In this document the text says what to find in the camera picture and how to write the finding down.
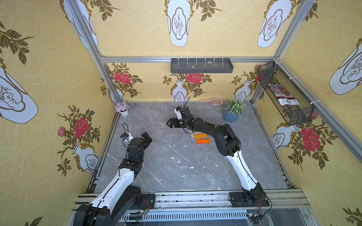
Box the red orange wooden block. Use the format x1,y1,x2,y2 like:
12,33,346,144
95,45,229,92
196,138,210,144

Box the amber orange wooden block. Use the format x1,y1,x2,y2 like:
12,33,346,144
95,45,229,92
194,133,207,140

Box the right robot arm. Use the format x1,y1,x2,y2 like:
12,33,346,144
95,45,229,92
166,107,271,206

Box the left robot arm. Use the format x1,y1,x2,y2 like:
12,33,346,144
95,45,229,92
73,132,155,226

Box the small white pot purple flowers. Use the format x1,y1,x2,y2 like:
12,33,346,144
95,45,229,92
115,101,130,116

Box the blue flower pot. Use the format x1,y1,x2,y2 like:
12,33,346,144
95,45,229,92
223,109,239,122

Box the green artificial plant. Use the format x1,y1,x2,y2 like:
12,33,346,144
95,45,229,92
224,98,246,115

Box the grey wall shelf tray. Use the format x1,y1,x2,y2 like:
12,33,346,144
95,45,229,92
170,57,234,74

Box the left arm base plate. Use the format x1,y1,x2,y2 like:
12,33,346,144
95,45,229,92
138,194,156,210

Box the black wire basket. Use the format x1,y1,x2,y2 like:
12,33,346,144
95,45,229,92
257,62,314,125

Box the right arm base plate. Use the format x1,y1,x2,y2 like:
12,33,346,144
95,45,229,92
228,192,270,207

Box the packet in wire basket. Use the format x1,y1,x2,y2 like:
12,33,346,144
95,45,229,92
269,84,299,105

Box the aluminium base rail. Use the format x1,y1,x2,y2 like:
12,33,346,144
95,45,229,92
66,189,320,226

